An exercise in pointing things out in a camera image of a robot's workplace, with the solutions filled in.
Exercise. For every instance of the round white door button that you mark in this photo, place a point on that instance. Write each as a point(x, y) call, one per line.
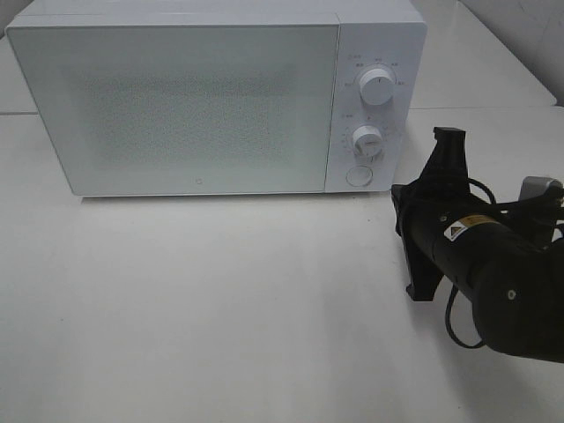
point(359, 176)

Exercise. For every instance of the white microwave oven body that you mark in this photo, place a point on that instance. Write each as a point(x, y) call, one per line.
point(387, 33)

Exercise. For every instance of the white microwave door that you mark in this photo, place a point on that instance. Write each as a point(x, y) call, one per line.
point(183, 110)

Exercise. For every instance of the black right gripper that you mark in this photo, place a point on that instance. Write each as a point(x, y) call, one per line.
point(442, 195)

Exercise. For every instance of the upper white power knob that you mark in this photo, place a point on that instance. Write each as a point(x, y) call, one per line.
point(376, 85)

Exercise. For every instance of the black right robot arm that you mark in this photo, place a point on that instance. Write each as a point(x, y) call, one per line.
point(506, 259)

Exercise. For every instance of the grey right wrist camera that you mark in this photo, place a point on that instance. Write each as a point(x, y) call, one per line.
point(535, 186)

